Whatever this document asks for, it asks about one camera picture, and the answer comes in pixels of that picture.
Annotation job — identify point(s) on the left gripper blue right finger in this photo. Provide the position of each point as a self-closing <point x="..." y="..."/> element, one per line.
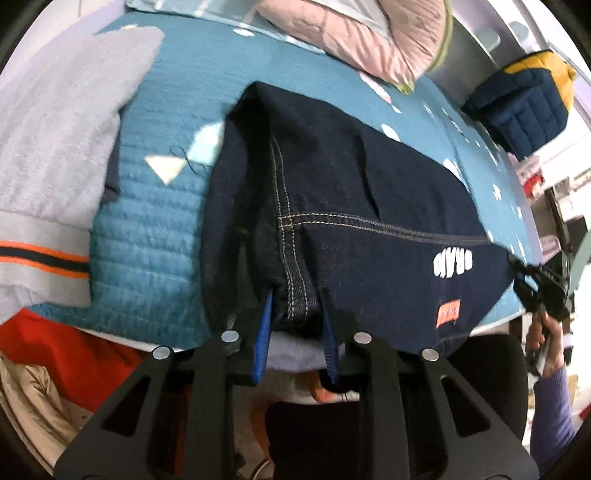
<point x="330" y="344"/>

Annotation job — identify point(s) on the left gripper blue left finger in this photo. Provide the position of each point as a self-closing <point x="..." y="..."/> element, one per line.
<point x="261" y="344"/>

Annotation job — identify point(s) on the dark navy denim jeans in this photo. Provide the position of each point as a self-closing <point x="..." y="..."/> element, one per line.
<point x="327" y="212"/>

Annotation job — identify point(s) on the purple sleeved right forearm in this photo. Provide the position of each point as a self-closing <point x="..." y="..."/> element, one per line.
<point x="552" y="427"/>

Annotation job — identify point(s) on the person's right hand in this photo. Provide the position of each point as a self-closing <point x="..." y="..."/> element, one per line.
<point x="544" y="345"/>

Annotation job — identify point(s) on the teal quilted bedspread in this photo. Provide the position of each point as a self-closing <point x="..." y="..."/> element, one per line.
<point x="143" y="252"/>

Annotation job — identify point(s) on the red garment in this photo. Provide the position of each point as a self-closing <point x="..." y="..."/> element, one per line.
<point x="86" y="369"/>

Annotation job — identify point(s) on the navy yellow quilted jacket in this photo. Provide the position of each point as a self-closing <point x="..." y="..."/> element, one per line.
<point x="525" y="105"/>

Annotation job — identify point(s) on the beige puffer garment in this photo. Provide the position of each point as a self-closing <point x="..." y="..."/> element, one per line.
<point x="43" y="419"/>

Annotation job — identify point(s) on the pink puffer jacket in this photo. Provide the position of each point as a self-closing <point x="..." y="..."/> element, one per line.
<point x="395" y="41"/>

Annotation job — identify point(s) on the grey fleece sweater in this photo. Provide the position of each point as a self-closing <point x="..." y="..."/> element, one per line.
<point x="60" y="118"/>

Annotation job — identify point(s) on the light blue striped pillow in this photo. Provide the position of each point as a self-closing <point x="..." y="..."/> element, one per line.
<point x="241" y="15"/>

